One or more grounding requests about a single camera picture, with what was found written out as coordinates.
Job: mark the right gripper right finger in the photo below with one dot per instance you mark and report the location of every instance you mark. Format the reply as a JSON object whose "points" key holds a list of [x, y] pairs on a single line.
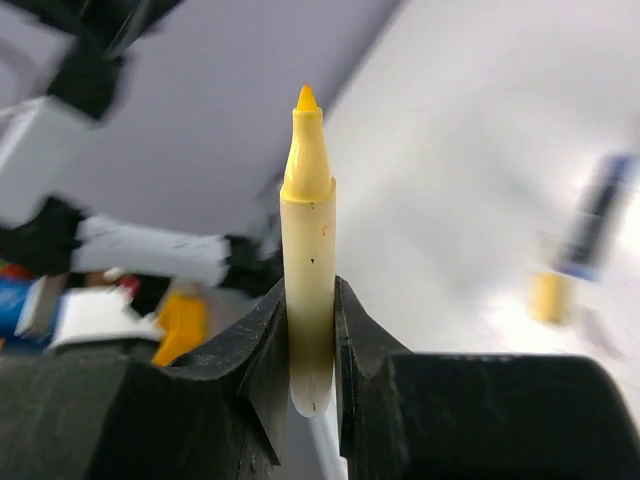
{"points": [[406, 415]]}

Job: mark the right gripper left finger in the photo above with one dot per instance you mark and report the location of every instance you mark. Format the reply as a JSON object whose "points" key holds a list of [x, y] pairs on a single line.
{"points": [[217, 412]]}

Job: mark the yellow highlighter cap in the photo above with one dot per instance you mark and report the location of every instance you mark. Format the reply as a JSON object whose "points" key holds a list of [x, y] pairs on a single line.
{"points": [[550, 297]]}

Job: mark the yellow highlighter pen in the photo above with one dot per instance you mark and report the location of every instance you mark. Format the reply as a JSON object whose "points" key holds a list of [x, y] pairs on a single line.
{"points": [[308, 232]]}

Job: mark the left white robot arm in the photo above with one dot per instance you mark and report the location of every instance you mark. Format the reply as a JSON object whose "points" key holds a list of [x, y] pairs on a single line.
{"points": [[49, 236]]}

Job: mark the blue barrel pen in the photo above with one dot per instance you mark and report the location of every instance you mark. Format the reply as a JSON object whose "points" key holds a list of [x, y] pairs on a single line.
{"points": [[581, 253]]}

